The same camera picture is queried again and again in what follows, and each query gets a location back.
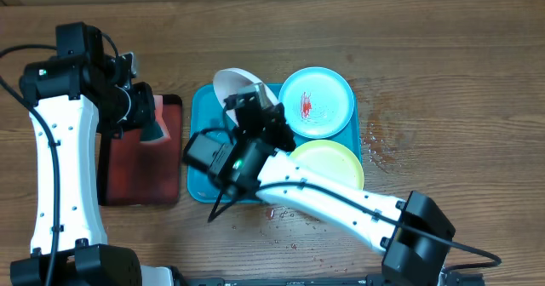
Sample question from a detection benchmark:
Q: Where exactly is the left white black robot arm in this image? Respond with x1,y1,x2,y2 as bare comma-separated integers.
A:
10,22,185,285

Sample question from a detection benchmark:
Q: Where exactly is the black tray with red water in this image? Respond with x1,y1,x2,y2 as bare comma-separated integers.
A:
97,94,183,206

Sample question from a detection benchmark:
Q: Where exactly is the white plate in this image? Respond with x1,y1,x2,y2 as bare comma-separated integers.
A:
213,68,285,129

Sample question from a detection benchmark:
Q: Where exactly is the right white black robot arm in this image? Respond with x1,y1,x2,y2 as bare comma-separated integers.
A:
183,83,456,285

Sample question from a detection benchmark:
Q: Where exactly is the yellow-green plate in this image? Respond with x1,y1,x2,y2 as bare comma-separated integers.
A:
290,140,364,190

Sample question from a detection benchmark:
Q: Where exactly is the light blue plate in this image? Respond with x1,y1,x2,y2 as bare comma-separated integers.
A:
278,66,355,139

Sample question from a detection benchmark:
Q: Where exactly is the teal plastic serving tray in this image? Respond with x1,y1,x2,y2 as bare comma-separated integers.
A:
186,84,363,203

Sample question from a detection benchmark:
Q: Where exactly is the dark green sponge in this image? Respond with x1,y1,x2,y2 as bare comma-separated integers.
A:
140,121,165,143

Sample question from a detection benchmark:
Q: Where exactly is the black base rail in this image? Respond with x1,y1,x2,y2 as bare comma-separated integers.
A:
186,272,485,286

